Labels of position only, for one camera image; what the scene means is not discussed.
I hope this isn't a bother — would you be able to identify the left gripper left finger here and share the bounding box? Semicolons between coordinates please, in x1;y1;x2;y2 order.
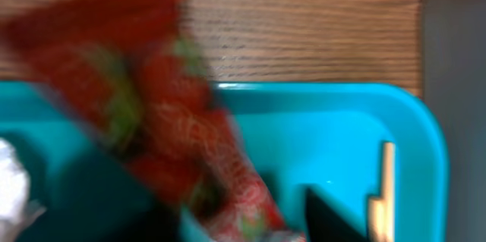
11;132;178;242

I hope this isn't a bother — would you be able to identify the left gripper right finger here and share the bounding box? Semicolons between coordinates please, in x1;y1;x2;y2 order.
305;187;370;242

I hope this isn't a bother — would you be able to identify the white tissue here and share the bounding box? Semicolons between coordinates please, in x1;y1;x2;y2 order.
0;139;46;242

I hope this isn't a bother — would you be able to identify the red snack wrapper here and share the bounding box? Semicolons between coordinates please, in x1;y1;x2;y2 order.
1;0;305;241

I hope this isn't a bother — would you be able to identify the grey dishwasher rack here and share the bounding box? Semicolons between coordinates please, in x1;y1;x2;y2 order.
421;0;485;242

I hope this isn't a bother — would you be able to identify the wooden chopstick left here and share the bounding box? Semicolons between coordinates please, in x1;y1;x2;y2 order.
368;196;393;242

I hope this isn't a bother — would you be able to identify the wooden chopstick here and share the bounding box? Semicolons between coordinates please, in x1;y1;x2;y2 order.
368;196;393;242
382;142;395;242

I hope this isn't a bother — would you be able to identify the teal plastic serving tray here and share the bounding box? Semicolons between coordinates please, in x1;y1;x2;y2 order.
1;81;449;241

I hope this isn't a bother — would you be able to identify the wooden chopstick right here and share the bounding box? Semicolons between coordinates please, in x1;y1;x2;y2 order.
382;142;395;242

